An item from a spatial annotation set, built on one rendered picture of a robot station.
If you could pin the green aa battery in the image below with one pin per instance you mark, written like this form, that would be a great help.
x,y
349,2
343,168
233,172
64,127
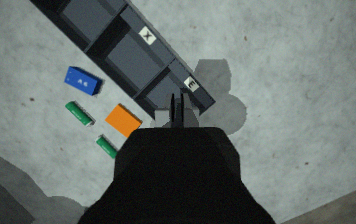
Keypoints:
x,y
78,113
106,146

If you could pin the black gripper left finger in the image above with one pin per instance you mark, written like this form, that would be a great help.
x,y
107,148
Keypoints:
x,y
164,116

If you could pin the black rack of three bins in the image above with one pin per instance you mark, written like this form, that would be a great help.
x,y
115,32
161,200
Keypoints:
x,y
123,56

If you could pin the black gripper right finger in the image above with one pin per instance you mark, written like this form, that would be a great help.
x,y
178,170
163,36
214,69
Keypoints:
x,y
190,115

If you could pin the blue 9v battery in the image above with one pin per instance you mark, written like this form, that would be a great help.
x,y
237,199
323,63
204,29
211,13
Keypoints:
x,y
83,80

